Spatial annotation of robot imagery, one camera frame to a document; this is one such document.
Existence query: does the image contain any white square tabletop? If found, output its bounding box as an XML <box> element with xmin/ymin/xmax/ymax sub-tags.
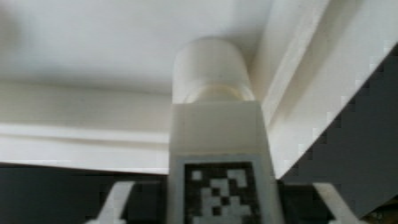
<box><xmin>0</xmin><ymin>0</ymin><xmax>398</xmax><ymax>173</ymax></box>

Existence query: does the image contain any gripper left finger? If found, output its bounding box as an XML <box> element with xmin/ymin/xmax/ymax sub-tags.
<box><xmin>85</xmin><ymin>181</ymin><xmax>134</xmax><ymax>224</ymax></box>

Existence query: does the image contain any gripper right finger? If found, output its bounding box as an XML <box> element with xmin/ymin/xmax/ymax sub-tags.
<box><xmin>312</xmin><ymin>182</ymin><xmax>369</xmax><ymax>224</ymax></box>

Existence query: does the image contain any white leg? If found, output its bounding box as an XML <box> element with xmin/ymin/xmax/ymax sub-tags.
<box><xmin>166</xmin><ymin>38</ymin><xmax>284</xmax><ymax>224</ymax></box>

